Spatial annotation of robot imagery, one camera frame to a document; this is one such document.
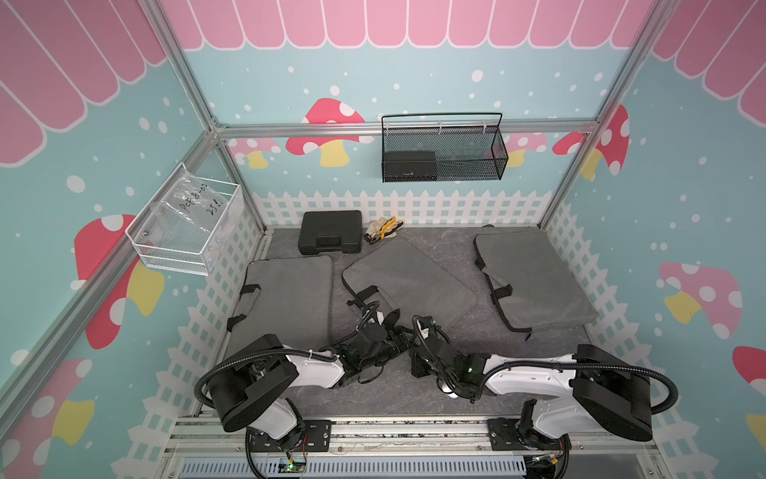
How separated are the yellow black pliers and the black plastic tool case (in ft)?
0.12

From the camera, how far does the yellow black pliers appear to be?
1173mm

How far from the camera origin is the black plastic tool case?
111 cm
